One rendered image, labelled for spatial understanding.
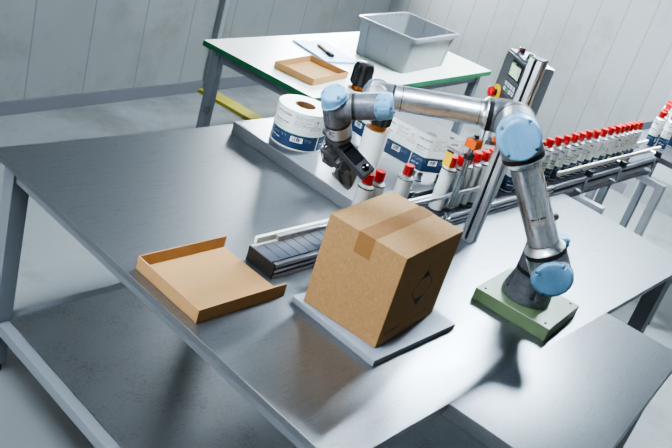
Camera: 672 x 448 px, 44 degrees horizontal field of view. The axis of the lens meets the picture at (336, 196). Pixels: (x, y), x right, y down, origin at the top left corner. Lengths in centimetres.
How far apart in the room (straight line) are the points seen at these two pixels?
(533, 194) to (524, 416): 58
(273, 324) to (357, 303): 22
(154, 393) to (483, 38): 501
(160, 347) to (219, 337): 95
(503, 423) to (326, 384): 44
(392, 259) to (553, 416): 58
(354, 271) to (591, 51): 490
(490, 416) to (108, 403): 121
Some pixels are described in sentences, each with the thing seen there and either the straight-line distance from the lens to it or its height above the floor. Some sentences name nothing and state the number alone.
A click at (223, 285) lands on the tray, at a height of 83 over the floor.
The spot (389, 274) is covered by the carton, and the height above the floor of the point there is 106.
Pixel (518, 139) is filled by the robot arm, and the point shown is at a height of 139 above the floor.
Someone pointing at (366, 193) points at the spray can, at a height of 103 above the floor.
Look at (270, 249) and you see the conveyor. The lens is 234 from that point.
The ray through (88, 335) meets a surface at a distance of 297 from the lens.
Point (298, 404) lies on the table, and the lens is 190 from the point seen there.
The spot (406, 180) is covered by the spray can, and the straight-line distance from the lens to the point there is 264.
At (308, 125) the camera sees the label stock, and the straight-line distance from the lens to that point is 300.
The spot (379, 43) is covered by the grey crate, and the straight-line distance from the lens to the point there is 479.
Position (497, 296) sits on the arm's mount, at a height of 87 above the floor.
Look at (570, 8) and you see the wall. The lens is 683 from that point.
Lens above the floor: 201
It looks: 24 degrees down
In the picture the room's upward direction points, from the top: 17 degrees clockwise
